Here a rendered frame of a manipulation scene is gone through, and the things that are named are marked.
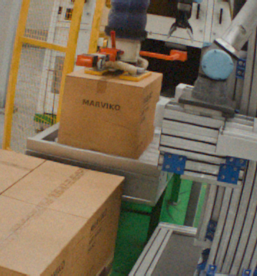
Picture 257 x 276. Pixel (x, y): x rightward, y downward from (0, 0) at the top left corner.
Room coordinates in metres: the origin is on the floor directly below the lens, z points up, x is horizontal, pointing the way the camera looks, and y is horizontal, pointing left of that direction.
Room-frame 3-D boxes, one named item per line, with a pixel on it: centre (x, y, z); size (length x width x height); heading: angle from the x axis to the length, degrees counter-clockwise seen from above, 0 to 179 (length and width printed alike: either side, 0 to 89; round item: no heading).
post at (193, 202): (3.28, -0.43, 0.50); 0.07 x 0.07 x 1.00; 79
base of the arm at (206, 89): (2.27, -0.29, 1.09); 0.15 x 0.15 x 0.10
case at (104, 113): (3.18, 0.11, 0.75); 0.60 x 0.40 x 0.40; 170
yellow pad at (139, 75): (3.14, 0.01, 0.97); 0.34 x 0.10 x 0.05; 168
